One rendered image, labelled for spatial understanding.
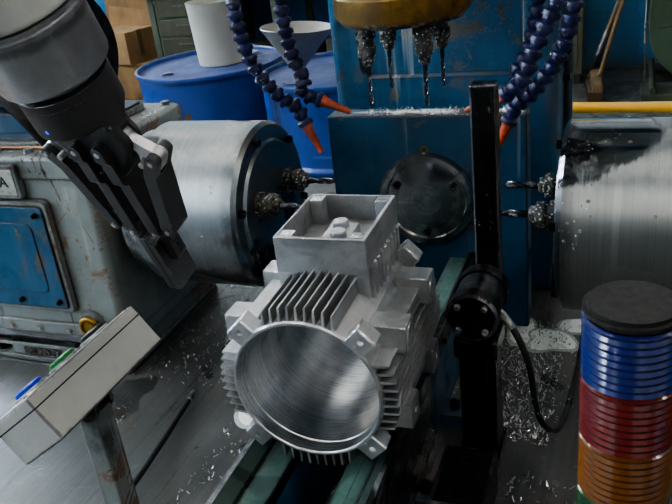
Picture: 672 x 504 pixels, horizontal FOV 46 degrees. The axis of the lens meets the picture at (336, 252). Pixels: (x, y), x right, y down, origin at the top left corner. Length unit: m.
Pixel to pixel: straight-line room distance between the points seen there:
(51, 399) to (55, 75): 0.31
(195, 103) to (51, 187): 1.82
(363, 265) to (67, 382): 0.30
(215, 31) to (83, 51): 2.54
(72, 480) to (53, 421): 0.37
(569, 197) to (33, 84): 0.61
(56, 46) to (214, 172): 0.54
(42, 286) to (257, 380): 0.53
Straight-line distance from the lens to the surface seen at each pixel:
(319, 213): 0.90
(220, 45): 3.15
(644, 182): 0.96
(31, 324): 1.38
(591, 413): 0.54
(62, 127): 0.63
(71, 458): 1.17
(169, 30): 6.30
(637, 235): 0.95
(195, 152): 1.14
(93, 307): 1.28
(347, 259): 0.79
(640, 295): 0.52
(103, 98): 0.63
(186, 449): 1.11
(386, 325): 0.77
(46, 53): 0.59
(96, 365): 0.81
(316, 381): 0.92
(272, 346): 0.89
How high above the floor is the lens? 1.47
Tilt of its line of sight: 25 degrees down
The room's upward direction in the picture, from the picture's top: 7 degrees counter-clockwise
